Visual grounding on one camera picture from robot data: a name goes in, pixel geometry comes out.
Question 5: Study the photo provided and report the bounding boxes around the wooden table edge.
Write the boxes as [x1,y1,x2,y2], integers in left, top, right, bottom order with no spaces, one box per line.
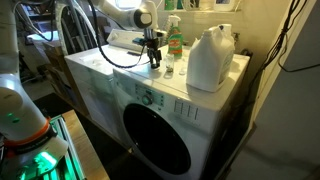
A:
[62,110,110,180]

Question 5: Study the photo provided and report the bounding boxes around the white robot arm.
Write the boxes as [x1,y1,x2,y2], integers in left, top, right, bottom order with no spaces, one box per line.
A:
[0,0,85,180]

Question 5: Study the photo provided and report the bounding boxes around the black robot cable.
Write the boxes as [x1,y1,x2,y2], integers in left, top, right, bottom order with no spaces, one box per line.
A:
[87,0,151,70]

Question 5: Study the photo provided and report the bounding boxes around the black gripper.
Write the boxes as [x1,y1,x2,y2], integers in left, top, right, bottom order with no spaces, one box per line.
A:
[144,29,162,69]

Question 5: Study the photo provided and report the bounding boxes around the white top-load washer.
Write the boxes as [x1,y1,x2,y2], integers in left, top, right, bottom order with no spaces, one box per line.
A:
[65,29,148,140]

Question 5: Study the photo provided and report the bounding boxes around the green spray bottle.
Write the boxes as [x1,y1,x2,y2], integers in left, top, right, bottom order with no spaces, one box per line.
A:
[167,15,183,58]

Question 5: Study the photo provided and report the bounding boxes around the large white plastic jug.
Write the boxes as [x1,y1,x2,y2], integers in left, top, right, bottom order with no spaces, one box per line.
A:
[186,24,235,92]

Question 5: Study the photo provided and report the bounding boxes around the black wall cables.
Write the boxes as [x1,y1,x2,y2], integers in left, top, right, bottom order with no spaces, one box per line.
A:
[253,0,320,88]

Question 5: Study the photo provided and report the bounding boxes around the small clear container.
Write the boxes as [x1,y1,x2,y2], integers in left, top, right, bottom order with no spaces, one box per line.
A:
[166,53,174,73]

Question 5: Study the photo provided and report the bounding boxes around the white front-load washing machine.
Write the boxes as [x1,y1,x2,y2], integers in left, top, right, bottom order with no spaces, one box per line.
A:
[113,47,249,180]

